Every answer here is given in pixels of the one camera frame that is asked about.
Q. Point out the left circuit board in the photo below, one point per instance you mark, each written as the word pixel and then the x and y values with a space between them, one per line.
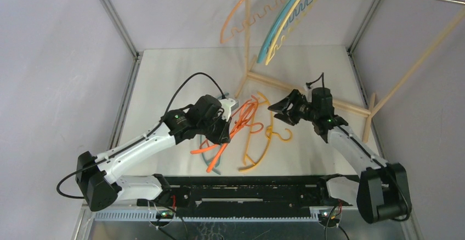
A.
pixel 164 215

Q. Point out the circuit board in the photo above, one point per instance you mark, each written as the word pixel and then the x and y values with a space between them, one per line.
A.
pixel 325 220
pixel 164 215

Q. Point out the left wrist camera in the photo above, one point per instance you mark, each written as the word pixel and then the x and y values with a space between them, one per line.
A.
pixel 228 105

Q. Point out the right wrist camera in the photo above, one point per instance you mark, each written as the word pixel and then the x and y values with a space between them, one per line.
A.
pixel 310 85

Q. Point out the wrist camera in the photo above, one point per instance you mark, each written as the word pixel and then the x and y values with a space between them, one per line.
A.
pixel 228 105
pixel 310 85

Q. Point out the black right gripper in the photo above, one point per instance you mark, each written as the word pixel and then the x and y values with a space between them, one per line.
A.
pixel 297 108

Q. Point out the right circuit board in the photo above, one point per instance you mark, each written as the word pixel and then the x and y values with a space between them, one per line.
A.
pixel 325 220

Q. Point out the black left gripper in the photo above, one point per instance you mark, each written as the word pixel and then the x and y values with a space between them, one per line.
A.
pixel 223 136

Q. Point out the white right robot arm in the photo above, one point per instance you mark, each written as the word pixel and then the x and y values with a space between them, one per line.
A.
pixel 382 190

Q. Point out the yellow-orange plastic hanger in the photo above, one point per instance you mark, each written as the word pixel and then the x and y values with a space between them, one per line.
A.
pixel 261 134

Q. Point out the light blue wavy hanger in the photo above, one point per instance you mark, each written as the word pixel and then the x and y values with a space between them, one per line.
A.
pixel 276 27

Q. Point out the pale yellow wavy hanger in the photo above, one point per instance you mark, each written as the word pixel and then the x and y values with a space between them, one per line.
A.
pixel 290 20

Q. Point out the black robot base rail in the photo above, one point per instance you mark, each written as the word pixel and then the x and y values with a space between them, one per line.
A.
pixel 245 197

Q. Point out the orange plastic hanger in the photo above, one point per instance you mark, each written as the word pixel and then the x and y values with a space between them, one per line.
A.
pixel 241 118
pixel 203 149

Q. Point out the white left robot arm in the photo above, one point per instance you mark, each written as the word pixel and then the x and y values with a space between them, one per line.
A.
pixel 102 178

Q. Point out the teal plastic hanger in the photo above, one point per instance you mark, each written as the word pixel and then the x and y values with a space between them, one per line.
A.
pixel 207 160

